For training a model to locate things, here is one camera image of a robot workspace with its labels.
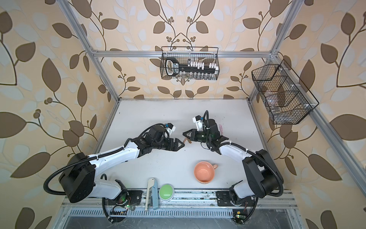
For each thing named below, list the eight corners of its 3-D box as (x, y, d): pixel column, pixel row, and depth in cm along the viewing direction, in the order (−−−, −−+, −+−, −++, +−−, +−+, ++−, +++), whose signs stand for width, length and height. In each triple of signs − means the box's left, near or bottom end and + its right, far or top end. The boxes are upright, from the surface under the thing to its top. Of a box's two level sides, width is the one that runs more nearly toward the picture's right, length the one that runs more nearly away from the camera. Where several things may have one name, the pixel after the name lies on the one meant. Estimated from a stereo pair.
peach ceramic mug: (194, 184, 80) (194, 181, 75) (193, 165, 87) (193, 161, 82) (217, 184, 80) (219, 181, 75) (215, 165, 87) (217, 161, 82)
